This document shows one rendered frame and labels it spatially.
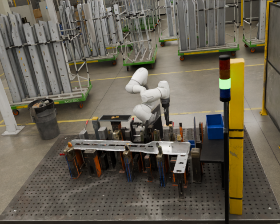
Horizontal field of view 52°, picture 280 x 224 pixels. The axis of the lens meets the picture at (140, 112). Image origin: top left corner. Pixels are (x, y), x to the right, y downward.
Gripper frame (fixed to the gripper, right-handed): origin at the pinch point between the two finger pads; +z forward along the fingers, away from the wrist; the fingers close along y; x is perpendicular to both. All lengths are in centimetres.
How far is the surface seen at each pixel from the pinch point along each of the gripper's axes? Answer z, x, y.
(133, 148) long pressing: 28.8, -38.1, 5.8
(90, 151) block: 26, -81, 19
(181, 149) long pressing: 28.8, 11.7, 4.6
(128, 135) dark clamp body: 26, -49, -15
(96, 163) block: 39, -77, 20
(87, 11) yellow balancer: -122, 22, 170
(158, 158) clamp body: 25.9, -6.6, 25.3
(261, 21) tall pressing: 41, 155, -759
